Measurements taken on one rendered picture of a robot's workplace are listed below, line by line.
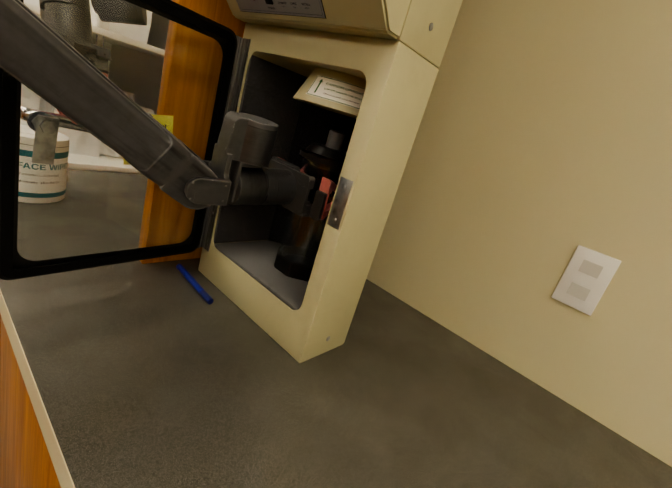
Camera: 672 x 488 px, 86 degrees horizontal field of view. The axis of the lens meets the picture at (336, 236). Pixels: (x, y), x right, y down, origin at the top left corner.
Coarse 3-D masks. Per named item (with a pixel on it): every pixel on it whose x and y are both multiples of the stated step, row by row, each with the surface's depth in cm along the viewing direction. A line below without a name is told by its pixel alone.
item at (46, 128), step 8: (32, 120) 43; (40, 120) 42; (48, 120) 43; (56, 120) 44; (40, 128) 43; (48, 128) 43; (56, 128) 44; (40, 136) 43; (48, 136) 44; (56, 136) 44; (40, 144) 43; (48, 144) 44; (40, 152) 44; (48, 152) 44; (32, 160) 43; (40, 160) 44; (48, 160) 45
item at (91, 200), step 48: (48, 0) 40; (96, 0) 43; (96, 48) 45; (144, 48) 50; (192, 48) 55; (144, 96) 52; (192, 96) 58; (96, 144) 50; (192, 144) 61; (48, 192) 47; (96, 192) 52; (144, 192) 58; (48, 240) 50; (96, 240) 55; (144, 240) 61
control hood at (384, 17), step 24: (336, 0) 43; (360, 0) 40; (384, 0) 39; (408, 0) 41; (264, 24) 58; (288, 24) 52; (312, 24) 49; (336, 24) 45; (360, 24) 43; (384, 24) 41
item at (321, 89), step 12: (312, 72) 57; (324, 72) 55; (336, 72) 54; (312, 84) 55; (324, 84) 54; (336, 84) 53; (348, 84) 53; (360, 84) 54; (300, 96) 56; (312, 96) 54; (324, 96) 53; (336, 96) 53; (348, 96) 53; (360, 96) 53; (324, 108) 68; (336, 108) 53; (348, 108) 53
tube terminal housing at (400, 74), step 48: (432, 0) 44; (288, 48) 55; (336, 48) 49; (384, 48) 44; (432, 48) 48; (240, 96) 63; (384, 96) 45; (384, 144) 49; (384, 192) 54; (336, 240) 51; (240, 288) 66; (336, 288) 55; (288, 336) 58; (336, 336) 62
